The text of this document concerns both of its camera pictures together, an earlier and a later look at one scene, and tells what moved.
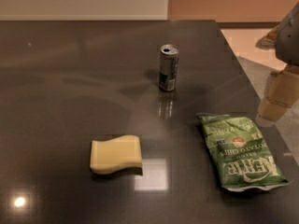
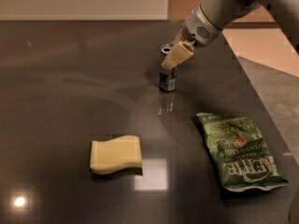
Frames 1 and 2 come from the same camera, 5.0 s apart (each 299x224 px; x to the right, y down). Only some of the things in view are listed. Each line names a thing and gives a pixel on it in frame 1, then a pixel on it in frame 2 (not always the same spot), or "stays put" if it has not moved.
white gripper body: [289, 42] to [196, 29]
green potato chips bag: [239, 153] stays put
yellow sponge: [115, 155] stays put
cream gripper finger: [281, 94] to [179, 53]
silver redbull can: [168, 69] stays put
